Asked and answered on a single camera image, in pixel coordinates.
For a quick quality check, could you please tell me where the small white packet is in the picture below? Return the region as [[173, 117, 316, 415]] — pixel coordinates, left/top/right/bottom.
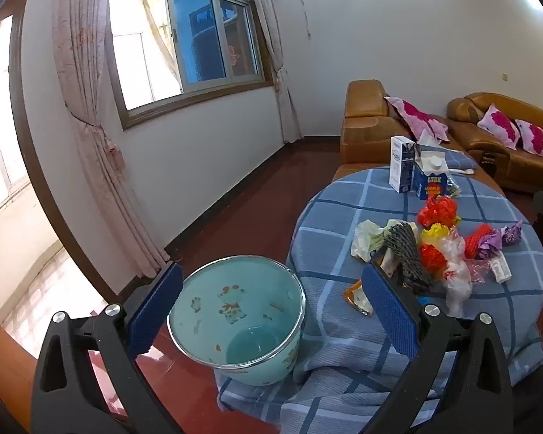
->
[[489, 253, 512, 285]]

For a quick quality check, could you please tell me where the dark grey foam net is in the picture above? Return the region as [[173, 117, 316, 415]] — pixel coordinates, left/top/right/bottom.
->
[[380, 221, 435, 294]]

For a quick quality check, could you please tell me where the pink tied curtain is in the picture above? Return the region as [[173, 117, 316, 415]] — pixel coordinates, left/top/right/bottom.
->
[[52, 0, 170, 281], [247, 0, 304, 143]]

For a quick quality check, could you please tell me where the wooden cabinet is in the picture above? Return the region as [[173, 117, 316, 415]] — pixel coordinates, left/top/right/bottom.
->
[[0, 303, 41, 434]]

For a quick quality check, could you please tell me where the pink floral pillow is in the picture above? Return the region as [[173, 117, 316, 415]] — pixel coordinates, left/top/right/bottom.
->
[[516, 120, 543, 157], [477, 103, 521, 150], [384, 96, 451, 143]]

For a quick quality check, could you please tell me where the lilac foam net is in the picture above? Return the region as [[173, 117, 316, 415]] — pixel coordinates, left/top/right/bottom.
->
[[477, 230, 504, 260]]

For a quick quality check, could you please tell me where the blue checked tablecloth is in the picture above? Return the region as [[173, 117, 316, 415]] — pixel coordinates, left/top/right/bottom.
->
[[216, 167, 543, 434]]

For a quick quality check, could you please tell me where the pale green plastic bag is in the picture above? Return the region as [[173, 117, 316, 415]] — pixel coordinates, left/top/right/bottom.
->
[[350, 219, 390, 263]]

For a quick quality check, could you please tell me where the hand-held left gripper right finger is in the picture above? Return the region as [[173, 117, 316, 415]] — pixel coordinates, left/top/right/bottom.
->
[[361, 262, 513, 434]]

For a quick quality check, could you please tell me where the orange snack wrapper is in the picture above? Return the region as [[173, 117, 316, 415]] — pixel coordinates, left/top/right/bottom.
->
[[342, 279, 375, 316]]

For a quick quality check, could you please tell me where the yellow plastic bag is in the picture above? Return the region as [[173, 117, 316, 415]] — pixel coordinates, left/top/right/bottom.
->
[[418, 221, 458, 249]]

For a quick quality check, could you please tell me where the clear printed wrapper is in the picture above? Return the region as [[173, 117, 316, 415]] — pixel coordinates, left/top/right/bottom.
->
[[443, 174, 462, 200]]

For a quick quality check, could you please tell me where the sliding glass window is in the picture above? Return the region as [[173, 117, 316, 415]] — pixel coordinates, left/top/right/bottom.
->
[[104, 0, 274, 129]]

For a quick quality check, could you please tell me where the purple plastic wrapper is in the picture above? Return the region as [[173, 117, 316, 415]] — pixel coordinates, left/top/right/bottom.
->
[[500, 220, 524, 247]]

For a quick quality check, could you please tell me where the teal enamel bucket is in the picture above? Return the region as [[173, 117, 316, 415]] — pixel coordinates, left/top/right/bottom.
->
[[167, 255, 306, 387]]

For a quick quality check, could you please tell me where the blue carton with white cap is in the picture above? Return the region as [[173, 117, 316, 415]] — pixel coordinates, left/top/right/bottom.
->
[[412, 154, 449, 200]]

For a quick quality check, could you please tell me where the folded blue checked cloth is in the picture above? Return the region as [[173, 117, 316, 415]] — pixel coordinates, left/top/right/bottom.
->
[[439, 148, 478, 173]]

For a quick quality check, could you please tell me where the brown leather sofa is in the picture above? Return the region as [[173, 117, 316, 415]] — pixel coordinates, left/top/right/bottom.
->
[[447, 93, 543, 193]]

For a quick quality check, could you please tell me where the tall white carton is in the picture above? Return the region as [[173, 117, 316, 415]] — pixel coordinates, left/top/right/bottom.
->
[[388, 136, 418, 193]]

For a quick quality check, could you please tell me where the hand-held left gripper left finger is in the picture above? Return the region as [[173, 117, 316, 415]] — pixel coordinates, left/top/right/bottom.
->
[[31, 262, 184, 434]]

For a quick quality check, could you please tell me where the clear plastic bag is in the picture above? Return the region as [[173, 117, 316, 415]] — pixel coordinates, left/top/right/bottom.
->
[[437, 228, 480, 317]]

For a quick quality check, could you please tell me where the brown arched door frame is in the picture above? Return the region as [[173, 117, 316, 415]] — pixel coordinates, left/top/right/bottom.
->
[[7, 0, 164, 303]]

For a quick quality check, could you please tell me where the brown leather armchair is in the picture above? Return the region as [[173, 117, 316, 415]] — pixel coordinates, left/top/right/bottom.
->
[[332, 80, 505, 197]]

